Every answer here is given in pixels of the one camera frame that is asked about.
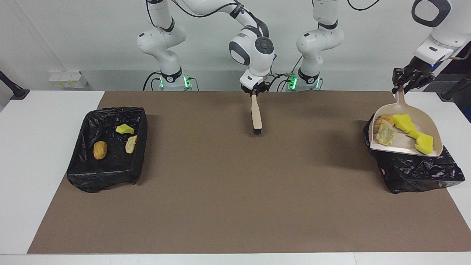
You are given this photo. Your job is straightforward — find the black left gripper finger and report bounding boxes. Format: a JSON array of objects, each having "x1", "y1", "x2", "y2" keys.
[
  {"x1": 405, "y1": 59, "x2": 436, "y2": 91},
  {"x1": 392, "y1": 67, "x2": 410, "y2": 94}
]

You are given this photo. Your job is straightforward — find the beige brush black bristles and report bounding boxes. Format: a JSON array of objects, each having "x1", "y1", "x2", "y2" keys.
[{"x1": 251, "y1": 94, "x2": 263, "y2": 136}]

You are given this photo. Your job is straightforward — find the pale bread piece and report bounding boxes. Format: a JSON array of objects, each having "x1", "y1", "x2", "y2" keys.
[{"x1": 376, "y1": 120, "x2": 398, "y2": 145}]

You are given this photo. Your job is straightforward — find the beige plastic dustpan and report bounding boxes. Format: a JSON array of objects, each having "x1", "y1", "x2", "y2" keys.
[{"x1": 369, "y1": 88, "x2": 444, "y2": 158}]

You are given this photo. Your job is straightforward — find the green yellow sponge piece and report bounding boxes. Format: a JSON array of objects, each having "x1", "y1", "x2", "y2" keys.
[{"x1": 407, "y1": 132, "x2": 434, "y2": 155}]

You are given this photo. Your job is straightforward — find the brown bread roll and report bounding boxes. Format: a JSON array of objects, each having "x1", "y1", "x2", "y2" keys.
[{"x1": 93, "y1": 141, "x2": 108, "y2": 160}]

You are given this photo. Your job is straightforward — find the black bag lined bin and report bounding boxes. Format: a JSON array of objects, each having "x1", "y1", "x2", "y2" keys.
[
  {"x1": 67, "y1": 107, "x2": 148, "y2": 193},
  {"x1": 363, "y1": 117, "x2": 465, "y2": 194}
]

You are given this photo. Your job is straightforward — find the brown table mat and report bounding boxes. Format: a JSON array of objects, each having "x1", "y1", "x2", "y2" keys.
[{"x1": 28, "y1": 91, "x2": 471, "y2": 254}]

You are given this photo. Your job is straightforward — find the black stand post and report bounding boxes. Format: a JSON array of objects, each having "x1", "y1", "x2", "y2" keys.
[
  {"x1": 0, "y1": 71, "x2": 30, "y2": 100},
  {"x1": 437, "y1": 72, "x2": 471, "y2": 102}
]

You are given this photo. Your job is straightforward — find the black base cable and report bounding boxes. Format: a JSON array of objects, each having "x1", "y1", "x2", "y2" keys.
[{"x1": 143, "y1": 72, "x2": 161, "y2": 91}]

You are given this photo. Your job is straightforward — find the white wall socket box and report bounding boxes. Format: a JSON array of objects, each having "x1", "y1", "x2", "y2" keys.
[{"x1": 49, "y1": 71, "x2": 88, "y2": 89}]

